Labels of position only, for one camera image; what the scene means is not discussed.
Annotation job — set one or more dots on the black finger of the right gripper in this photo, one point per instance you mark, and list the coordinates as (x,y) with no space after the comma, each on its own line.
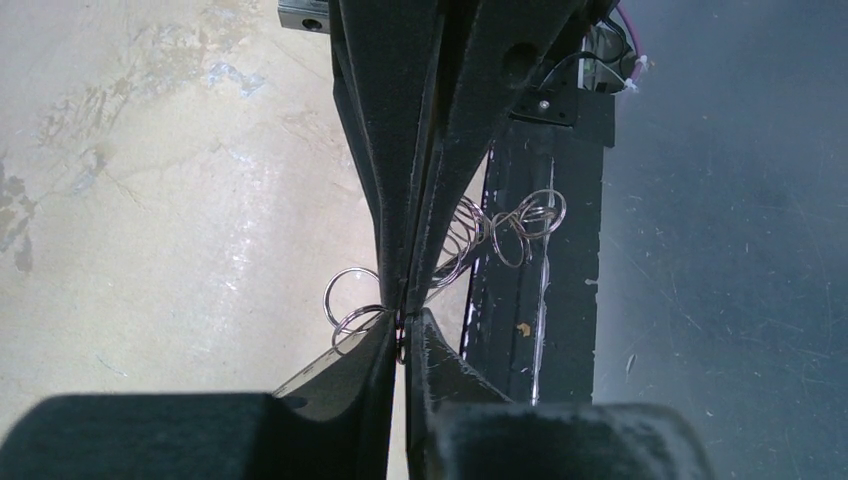
(487,55)
(384,55)

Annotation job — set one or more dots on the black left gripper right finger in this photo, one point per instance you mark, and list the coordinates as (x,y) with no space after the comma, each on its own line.
(459,426)

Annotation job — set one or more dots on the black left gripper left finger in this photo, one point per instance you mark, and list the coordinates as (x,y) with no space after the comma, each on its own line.
(334,424)

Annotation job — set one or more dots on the aluminium frame rail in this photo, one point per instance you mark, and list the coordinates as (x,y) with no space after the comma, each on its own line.
(304,15)

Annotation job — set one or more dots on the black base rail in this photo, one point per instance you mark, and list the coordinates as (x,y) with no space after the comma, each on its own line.
(530,324)

